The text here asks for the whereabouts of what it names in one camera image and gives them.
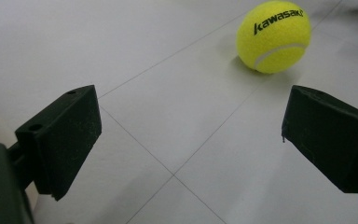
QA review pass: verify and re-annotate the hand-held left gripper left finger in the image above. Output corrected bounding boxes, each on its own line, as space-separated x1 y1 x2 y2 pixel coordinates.
14 84 103 202

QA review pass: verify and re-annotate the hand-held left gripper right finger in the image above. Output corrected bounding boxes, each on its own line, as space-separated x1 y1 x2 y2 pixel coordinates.
281 84 358 194

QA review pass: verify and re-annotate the yellow tennis ball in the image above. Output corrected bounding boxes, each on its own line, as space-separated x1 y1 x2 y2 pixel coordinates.
236 0 312 75

